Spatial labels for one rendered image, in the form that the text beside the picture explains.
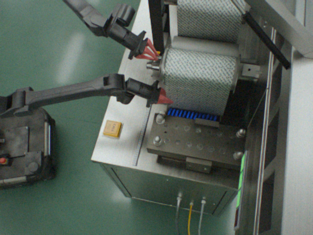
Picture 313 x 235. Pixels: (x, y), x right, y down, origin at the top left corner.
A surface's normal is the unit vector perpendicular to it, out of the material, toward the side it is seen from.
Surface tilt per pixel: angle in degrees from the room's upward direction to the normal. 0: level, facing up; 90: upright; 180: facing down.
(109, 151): 0
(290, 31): 90
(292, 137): 0
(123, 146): 0
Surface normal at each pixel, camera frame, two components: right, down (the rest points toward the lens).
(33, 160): -0.07, -0.42
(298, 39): -0.22, 0.89
